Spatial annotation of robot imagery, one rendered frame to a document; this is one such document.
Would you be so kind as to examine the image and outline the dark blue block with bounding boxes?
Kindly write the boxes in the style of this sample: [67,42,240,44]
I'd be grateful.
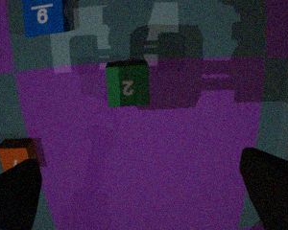
[22,0,70,37]

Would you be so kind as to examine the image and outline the green block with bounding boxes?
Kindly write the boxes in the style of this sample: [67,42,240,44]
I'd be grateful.
[105,60,151,107]

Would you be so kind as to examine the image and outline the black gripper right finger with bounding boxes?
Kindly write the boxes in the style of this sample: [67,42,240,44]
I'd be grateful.
[239,147,288,230]

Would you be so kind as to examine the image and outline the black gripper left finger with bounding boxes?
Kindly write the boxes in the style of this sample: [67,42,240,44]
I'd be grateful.
[0,158,43,230]

